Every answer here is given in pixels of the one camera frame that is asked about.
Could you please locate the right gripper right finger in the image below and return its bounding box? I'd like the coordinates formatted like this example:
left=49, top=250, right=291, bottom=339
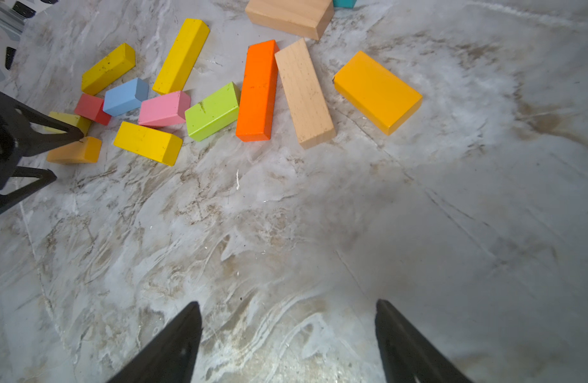
left=375, top=299, right=471, bottom=383

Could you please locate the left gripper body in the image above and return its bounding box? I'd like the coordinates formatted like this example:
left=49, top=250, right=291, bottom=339
left=0, top=92, right=21, bottom=190

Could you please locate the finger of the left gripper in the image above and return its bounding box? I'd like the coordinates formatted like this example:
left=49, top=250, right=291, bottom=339
left=8, top=102, right=85, bottom=156
left=0, top=167, right=57, bottom=215

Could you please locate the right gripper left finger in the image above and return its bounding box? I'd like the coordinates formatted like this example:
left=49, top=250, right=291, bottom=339
left=110, top=302, right=202, bottom=382

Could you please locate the orange-yellow long block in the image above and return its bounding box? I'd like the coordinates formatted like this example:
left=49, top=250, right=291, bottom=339
left=46, top=137, right=102, bottom=164

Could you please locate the red block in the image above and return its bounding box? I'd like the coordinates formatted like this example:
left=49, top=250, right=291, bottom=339
left=74, top=94, right=111, bottom=126

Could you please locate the lime green block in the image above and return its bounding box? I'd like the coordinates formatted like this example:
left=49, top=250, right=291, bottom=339
left=185, top=82, right=241, bottom=142

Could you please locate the light blue block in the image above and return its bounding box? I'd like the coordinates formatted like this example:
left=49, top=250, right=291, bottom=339
left=103, top=78, right=149, bottom=116

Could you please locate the pink block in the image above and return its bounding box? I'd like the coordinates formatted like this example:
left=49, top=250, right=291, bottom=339
left=138, top=91, right=191, bottom=128

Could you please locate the yellow upright long block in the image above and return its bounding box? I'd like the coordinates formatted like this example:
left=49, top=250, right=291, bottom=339
left=153, top=19, right=210, bottom=95

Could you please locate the orange block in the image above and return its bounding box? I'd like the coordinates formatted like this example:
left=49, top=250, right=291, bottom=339
left=236, top=40, right=279, bottom=142

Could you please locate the amber flat block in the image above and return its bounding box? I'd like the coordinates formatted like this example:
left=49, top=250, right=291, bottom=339
left=333, top=51, right=423, bottom=136

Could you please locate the natural wood long block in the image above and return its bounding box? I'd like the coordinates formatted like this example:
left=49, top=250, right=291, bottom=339
left=275, top=38, right=336, bottom=149

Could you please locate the natural wood upper block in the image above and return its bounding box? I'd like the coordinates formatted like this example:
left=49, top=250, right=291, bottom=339
left=245, top=0, right=335, bottom=41

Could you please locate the teal small block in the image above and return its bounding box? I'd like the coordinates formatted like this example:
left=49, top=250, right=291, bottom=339
left=333, top=0, right=357, bottom=9

